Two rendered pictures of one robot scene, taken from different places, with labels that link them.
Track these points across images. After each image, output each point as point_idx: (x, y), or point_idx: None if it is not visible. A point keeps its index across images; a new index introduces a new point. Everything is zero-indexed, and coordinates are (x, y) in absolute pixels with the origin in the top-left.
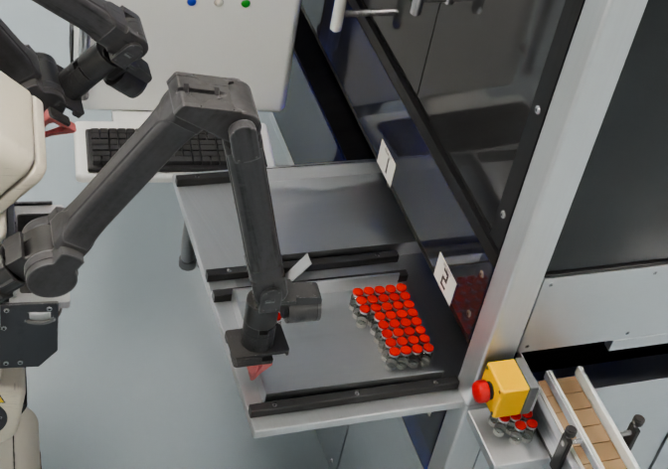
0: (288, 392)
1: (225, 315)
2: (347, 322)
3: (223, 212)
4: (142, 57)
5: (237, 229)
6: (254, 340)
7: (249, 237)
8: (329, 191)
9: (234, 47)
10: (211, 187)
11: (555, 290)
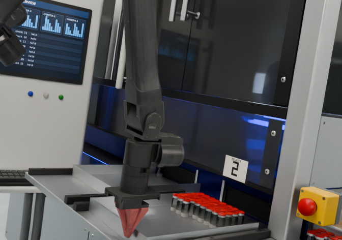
0: (163, 238)
1: (87, 216)
2: (174, 215)
3: (64, 182)
4: (22, 24)
5: (77, 187)
6: (136, 179)
7: (139, 51)
8: None
9: (53, 125)
10: (53, 175)
11: (325, 129)
